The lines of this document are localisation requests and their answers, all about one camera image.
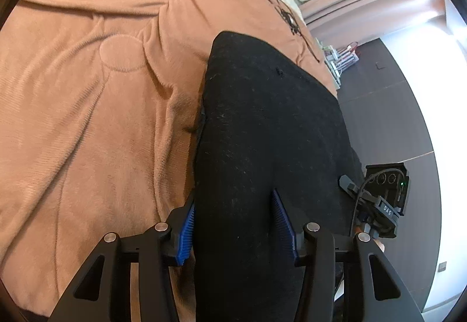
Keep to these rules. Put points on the wall socket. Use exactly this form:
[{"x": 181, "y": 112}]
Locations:
[{"x": 442, "y": 267}]

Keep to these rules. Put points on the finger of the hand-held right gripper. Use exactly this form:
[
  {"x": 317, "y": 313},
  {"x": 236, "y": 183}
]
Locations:
[{"x": 348, "y": 184}]

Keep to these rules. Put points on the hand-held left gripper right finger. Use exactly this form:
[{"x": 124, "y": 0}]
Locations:
[{"x": 284, "y": 227}]

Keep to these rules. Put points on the white nightstand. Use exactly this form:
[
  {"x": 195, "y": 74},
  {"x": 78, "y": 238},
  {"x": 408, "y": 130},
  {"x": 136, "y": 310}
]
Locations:
[{"x": 334, "y": 77}]

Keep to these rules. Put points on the brown blanket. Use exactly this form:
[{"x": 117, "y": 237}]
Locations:
[{"x": 91, "y": 106}]

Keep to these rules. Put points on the black pants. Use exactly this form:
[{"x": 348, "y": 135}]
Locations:
[{"x": 262, "y": 125}]

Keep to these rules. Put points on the pink curtain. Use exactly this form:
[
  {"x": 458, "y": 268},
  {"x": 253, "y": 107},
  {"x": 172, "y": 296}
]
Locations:
[{"x": 365, "y": 1}]

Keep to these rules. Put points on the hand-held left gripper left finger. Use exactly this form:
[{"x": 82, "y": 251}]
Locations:
[{"x": 186, "y": 234}]

